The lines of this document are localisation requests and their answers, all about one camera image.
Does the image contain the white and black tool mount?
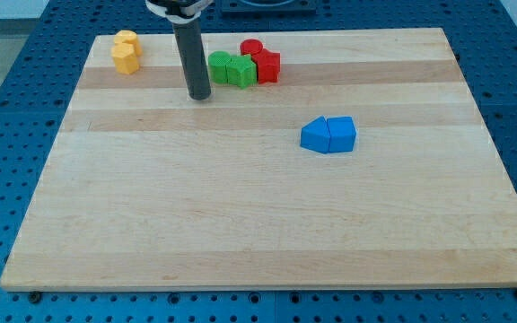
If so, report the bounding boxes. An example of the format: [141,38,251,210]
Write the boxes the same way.
[145,0,214,23]

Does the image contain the yellow hexagon block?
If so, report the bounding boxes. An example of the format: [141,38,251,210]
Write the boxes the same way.
[111,43,140,74]

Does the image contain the blue pentagon block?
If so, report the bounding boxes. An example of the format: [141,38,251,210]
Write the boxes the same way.
[327,116,357,153]

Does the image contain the light wooden board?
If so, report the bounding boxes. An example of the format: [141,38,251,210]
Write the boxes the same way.
[0,28,517,292]

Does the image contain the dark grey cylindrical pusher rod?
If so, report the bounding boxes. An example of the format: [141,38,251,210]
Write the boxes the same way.
[172,18,212,100]

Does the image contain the yellow cylinder block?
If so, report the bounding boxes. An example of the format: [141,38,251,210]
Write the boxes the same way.
[113,30,143,56]

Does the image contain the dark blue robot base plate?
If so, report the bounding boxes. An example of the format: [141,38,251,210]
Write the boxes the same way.
[217,0,318,15]

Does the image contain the red star block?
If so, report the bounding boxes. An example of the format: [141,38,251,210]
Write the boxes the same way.
[251,48,281,83]

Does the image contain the red cylinder block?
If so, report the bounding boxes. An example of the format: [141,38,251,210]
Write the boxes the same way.
[240,39,264,56]

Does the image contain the green cylinder block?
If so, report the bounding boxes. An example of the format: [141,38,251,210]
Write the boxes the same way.
[208,51,232,83]

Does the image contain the blue triangle block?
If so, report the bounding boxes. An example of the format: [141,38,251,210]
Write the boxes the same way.
[300,116,330,153]

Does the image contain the green star block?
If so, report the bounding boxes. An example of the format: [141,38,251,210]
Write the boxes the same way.
[226,55,258,89]

